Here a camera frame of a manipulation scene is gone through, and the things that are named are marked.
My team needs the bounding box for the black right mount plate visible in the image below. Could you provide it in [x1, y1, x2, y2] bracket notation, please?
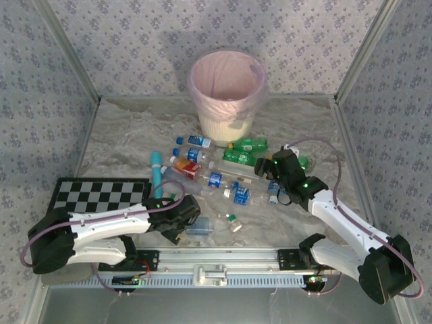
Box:
[277, 248, 338, 271]

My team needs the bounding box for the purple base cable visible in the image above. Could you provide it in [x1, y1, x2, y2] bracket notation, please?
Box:
[91, 262, 143, 298]
[307, 272, 342, 298]

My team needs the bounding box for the teal flask with pink band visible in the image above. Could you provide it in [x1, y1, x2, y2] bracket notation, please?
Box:
[150, 151, 167, 200]

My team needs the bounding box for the small blue clear bottle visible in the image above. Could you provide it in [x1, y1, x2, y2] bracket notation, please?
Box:
[186, 217, 213, 238]

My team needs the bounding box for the Pepsi bottle blue cap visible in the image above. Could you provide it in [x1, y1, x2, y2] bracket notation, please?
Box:
[171, 146, 217, 166]

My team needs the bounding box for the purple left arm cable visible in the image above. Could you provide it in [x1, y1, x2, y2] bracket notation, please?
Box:
[19, 180, 186, 270]

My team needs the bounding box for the pink plastic bin liner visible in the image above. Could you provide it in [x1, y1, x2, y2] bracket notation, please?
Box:
[187, 50, 269, 123]

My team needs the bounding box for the clear bottle blue white label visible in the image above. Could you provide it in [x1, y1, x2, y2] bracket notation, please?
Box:
[232, 182, 281, 207]

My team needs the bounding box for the bluish Ganten bottle white cap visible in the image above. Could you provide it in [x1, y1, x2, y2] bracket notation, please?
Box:
[160, 165, 210, 196]

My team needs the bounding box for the crushed green bottle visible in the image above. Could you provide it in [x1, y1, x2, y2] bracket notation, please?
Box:
[221, 148, 259, 166]

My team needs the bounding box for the left circuit board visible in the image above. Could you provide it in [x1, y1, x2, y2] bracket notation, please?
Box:
[111, 275, 141, 288]

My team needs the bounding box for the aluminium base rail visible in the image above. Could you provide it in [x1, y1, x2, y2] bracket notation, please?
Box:
[97, 247, 338, 275]

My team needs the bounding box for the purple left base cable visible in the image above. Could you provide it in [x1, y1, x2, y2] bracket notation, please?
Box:
[91, 262, 143, 298]

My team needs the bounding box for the cream ribbed waste bin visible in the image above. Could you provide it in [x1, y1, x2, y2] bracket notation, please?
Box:
[196, 101, 257, 149]

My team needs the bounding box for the black left mount plate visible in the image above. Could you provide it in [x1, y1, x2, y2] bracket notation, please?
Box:
[99, 248, 161, 273]

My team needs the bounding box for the circuit board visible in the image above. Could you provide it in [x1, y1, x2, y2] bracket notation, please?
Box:
[302, 274, 329, 292]
[111, 275, 141, 288]

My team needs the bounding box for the grey metal latch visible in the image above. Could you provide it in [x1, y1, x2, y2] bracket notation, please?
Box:
[192, 263, 228, 288]

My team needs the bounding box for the green bottle yellow cap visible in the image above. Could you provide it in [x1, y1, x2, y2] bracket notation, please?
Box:
[227, 136, 270, 152]

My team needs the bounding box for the aluminium frame post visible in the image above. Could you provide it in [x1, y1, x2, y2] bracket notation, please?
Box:
[32, 0, 103, 104]
[333, 0, 403, 106]

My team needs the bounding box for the grey slotted cable duct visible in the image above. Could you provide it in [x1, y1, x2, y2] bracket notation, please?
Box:
[43, 273, 342, 288]

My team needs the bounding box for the clear Pepsi bottle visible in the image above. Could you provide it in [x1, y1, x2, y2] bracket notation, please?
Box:
[198, 168, 234, 198]

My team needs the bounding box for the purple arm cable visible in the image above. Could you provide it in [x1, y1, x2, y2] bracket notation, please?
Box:
[289, 136, 425, 300]
[19, 180, 186, 270]

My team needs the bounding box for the right circuit board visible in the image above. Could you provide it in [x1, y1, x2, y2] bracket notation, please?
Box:
[302, 274, 329, 292]

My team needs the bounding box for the clear bottle light blue label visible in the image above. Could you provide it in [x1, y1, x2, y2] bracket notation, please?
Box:
[175, 134, 213, 149]

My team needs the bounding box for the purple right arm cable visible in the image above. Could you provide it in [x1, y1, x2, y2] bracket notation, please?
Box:
[289, 136, 425, 300]

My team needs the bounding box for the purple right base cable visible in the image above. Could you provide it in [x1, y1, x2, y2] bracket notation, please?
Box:
[307, 272, 342, 298]

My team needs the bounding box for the black grey checkerboard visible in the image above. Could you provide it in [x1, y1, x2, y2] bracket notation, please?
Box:
[47, 178, 153, 217]

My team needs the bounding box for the bottle orange red label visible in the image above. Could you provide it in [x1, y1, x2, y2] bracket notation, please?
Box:
[169, 155, 205, 180]

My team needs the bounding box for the black mount plate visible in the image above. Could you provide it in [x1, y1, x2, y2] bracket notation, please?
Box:
[277, 248, 338, 271]
[99, 248, 161, 273]

